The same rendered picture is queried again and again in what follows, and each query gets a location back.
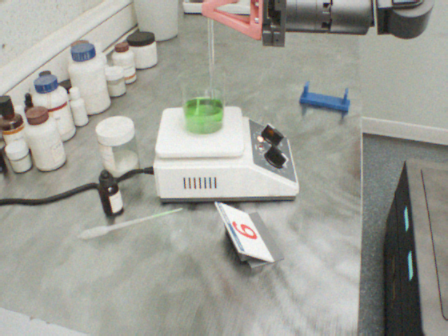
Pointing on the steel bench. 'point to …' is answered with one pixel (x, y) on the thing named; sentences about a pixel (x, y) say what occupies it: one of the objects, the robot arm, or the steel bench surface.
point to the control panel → (267, 150)
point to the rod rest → (325, 99)
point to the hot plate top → (168, 147)
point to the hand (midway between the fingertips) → (208, 8)
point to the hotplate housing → (219, 178)
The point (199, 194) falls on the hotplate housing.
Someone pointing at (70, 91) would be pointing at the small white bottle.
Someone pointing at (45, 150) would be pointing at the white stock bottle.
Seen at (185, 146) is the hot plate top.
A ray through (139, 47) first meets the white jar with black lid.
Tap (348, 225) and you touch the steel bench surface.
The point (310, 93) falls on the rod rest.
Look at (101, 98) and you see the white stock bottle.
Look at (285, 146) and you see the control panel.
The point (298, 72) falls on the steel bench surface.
